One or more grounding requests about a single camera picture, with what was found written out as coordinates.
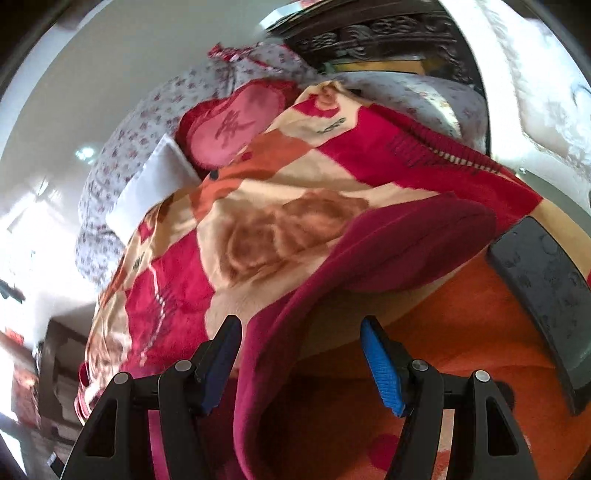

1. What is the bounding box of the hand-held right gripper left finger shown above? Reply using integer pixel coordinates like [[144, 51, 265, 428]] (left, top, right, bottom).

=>
[[60, 315, 243, 480]]

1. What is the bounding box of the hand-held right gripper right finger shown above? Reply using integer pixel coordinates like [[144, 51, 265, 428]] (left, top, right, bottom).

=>
[[360, 315, 539, 480]]

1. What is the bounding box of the maroon knit garment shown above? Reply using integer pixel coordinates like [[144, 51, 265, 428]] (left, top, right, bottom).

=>
[[232, 193, 498, 480]]

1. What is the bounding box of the brown wooden cabinet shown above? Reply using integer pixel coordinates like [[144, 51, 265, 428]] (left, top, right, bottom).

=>
[[37, 318, 93, 444]]

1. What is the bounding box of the dark grey embossed panel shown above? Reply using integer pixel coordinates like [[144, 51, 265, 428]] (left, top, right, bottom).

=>
[[487, 216, 591, 416]]

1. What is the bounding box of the printed red orange blanket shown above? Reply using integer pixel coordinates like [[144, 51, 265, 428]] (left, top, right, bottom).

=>
[[76, 80, 591, 480]]

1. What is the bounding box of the white pillow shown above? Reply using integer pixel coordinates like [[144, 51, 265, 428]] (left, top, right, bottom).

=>
[[107, 136, 204, 241]]

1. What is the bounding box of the red heart-shaped pillow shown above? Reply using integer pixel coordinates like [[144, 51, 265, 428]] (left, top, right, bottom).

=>
[[175, 80, 296, 178]]

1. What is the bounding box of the floral patterned quilt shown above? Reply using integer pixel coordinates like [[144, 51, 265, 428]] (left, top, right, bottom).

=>
[[74, 41, 490, 287]]

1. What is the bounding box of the white lace cloth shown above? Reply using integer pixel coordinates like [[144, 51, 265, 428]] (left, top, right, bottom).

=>
[[480, 18, 591, 171]]

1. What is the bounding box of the dark carved wooden furniture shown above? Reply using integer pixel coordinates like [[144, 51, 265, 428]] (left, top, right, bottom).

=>
[[268, 14, 485, 88]]

